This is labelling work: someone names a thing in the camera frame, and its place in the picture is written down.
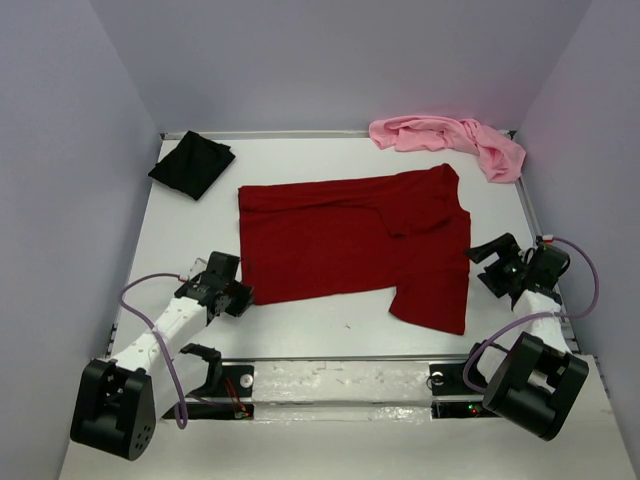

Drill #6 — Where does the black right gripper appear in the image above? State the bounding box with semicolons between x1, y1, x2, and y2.
462;232;529;297

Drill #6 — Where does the red t shirt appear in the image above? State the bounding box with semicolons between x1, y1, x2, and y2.
238;164;471;335

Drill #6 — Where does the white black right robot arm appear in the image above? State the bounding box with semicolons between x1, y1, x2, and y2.
460;233;589;441

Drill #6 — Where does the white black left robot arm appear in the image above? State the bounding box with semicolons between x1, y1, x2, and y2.
70;251;253;461

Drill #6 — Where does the pink t shirt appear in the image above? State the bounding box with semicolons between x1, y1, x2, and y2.
368;116;526;184

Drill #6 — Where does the black folded t shirt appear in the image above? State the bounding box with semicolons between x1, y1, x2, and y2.
148;131;235;201

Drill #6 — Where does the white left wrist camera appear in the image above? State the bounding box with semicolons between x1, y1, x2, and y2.
179;257;207;282

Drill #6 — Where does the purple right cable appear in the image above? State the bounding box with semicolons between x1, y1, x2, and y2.
462;234;601;399

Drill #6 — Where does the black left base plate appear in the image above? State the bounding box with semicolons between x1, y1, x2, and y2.
163;343;255;427

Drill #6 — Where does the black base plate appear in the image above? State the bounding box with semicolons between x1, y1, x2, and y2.
426;362;497;420
163;343;255;427

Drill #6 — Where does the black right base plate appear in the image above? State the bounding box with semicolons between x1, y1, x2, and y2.
426;362;497;420

